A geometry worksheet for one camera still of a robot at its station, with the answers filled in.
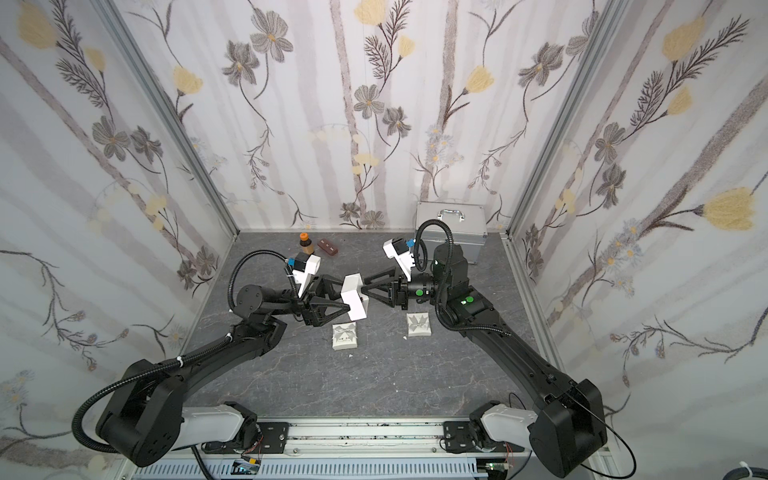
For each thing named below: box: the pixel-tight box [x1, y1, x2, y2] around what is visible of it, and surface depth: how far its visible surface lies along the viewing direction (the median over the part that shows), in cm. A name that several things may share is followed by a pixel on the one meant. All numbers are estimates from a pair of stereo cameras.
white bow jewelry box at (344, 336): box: [332, 322, 357, 350], surface depth 90 cm
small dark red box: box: [317, 238, 338, 256], surface depth 116 cm
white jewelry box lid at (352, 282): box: [341, 272, 363, 294], surface depth 65 cm
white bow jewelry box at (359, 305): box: [340, 290, 369, 321], surface depth 60 cm
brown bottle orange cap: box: [299, 232, 315, 255], surface depth 111 cm
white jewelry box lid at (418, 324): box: [406, 312, 432, 337], surface depth 95 cm
